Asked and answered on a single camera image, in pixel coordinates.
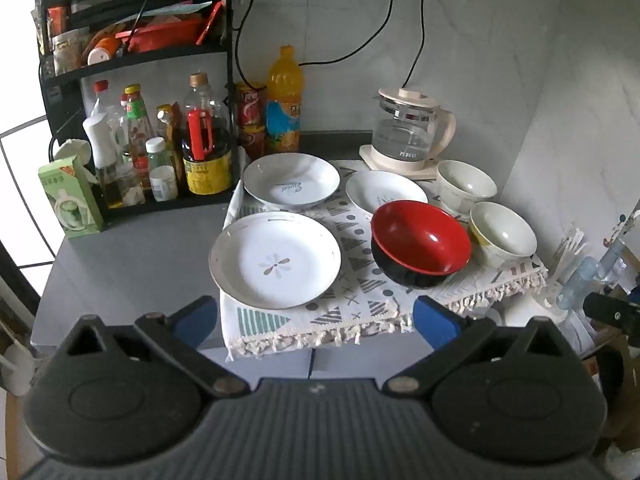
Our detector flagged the red and black bowl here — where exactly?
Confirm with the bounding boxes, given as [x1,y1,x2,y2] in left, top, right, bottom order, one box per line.
[370,200,472,289]

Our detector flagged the white plate flower motif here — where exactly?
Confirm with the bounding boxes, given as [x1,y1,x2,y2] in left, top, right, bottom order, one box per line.
[209,211,342,310]

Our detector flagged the white bowl yellow rim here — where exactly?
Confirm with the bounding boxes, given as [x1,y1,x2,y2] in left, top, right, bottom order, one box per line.
[468,202,538,270]

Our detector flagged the white plate Sweet print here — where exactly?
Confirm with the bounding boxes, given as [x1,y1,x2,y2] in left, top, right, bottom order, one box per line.
[243,153,341,210]

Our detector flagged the white utensil holder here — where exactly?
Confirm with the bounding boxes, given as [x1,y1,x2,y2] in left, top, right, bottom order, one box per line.
[502,226,587,327]

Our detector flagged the patterned fringed cloth mat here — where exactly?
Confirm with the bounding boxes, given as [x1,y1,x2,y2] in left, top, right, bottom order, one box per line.
[220,190,547,358]

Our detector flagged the white bowl near kettle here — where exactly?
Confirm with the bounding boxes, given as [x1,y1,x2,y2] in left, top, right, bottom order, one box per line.
[436,160,498,217]

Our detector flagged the small glass spice jar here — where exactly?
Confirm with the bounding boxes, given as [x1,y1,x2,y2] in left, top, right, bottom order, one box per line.
[116,162,145,207]

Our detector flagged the small white jar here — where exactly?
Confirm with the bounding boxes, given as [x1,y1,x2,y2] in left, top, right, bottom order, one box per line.
[149,165,178,202]

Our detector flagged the white plate green X print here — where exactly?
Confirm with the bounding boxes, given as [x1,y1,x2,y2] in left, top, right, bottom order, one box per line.
[345,170,428,216]

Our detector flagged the cream kettle base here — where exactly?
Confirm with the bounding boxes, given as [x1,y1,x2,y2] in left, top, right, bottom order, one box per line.
[359,144,436,181]

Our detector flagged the white cap green jar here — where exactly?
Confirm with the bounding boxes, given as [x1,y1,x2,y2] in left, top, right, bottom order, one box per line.
[145,136,174,171]

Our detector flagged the green carton box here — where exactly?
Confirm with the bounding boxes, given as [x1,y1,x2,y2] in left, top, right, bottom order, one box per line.
[38,155,104,237]

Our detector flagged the green label sauce bottle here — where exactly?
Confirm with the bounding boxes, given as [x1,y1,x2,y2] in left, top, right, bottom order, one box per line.
[125,84,153,192]

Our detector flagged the glass electric kettle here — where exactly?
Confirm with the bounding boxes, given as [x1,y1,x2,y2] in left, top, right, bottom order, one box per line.
[372,88,457,162]

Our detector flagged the white spray oil bottle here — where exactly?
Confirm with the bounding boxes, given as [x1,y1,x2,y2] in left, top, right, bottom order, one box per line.
[82,113,122,209]

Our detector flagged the yellow cap sauce bottle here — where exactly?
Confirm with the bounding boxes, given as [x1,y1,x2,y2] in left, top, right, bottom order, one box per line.
[156,104,183,182]

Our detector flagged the red chips can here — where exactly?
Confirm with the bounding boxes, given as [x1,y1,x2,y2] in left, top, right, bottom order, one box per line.
[236,84,266,160]

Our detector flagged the orange juice bottle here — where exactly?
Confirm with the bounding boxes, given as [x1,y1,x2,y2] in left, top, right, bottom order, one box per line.
[265,44,304,154]

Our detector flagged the black metal shelf rack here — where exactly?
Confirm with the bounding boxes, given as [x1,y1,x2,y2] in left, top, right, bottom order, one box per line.
[34,0,246,221]

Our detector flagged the red plastic basket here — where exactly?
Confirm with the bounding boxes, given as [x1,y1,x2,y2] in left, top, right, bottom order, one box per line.
[128,14,205,53]

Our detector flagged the soy sauce bottle red handle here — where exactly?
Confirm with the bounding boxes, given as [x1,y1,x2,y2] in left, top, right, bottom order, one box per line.
[181,72,232,196]

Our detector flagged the black power cable right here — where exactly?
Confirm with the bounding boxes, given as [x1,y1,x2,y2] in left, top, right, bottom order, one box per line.
[401,0,433,89]

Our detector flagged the black power cable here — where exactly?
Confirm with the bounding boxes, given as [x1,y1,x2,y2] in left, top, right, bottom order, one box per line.
[401,0,433,89]
[298,0,404,68]

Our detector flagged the black power cable left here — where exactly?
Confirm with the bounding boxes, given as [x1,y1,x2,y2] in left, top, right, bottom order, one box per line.
[298,0,404,68]

